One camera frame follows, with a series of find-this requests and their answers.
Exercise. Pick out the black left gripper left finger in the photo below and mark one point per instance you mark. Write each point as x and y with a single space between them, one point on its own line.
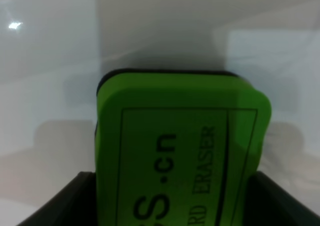
74 205

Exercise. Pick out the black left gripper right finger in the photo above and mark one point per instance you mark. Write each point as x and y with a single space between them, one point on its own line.
266 203

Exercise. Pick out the green whiteboard eraser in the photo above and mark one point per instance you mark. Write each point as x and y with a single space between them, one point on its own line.
176 148

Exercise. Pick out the white whiteboard with aluminium frame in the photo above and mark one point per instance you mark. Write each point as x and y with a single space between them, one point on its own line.
53 53

